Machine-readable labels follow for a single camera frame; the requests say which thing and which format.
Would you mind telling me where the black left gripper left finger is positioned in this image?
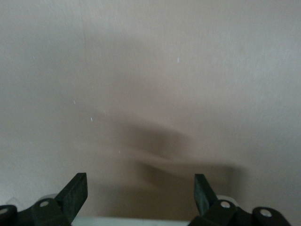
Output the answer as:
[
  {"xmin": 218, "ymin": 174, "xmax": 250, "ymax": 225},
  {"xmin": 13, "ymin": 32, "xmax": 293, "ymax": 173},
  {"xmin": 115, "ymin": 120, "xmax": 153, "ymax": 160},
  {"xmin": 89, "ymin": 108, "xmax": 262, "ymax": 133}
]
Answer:
[{"xmin": 0, "ymin": 172, "xmax": 88, "ymax": 226}]

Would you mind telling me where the brown table mat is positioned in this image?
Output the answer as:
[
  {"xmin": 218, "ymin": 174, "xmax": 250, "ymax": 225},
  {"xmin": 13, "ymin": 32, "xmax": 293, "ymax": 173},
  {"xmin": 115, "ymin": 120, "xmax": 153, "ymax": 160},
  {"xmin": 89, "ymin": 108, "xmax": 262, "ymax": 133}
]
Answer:
[{"xmin": 0, "ymin": 0, "xmax": 301, "ymax": 226}]

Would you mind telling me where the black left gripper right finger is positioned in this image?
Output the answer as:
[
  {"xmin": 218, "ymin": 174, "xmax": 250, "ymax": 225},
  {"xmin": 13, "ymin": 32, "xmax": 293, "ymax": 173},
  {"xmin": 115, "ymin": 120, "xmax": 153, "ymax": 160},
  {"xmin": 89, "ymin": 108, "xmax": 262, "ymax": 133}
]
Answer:
[{"xmin": 190, "ymin": 174, "xmax": 291, "ymax": 226}]

